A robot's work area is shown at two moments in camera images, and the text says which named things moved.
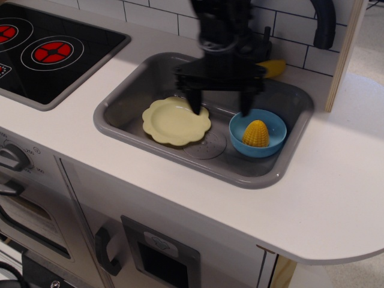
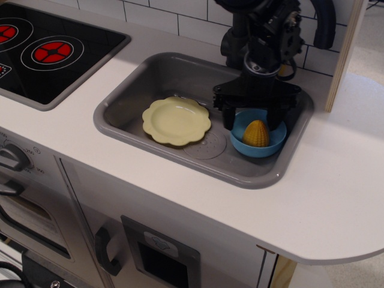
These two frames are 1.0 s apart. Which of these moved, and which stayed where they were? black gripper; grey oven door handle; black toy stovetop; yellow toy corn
Moved: black gripper
Stayed: grey oven door handle; yellow toy corn; black toy stovetop
